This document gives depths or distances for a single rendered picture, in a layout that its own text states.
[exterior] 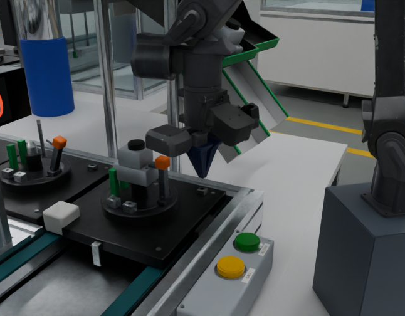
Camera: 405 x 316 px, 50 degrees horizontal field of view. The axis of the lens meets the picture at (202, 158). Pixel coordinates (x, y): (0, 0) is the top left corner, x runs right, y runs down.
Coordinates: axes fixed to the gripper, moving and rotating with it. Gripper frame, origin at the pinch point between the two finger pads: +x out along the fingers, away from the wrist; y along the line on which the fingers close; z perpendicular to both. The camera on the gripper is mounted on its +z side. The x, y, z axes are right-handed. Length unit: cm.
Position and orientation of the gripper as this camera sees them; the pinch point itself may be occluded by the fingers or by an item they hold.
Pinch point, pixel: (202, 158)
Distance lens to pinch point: 69.6
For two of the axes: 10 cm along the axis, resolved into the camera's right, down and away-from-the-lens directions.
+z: 7.3, 2.8, -6.3
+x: 0.0, 9.1, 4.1
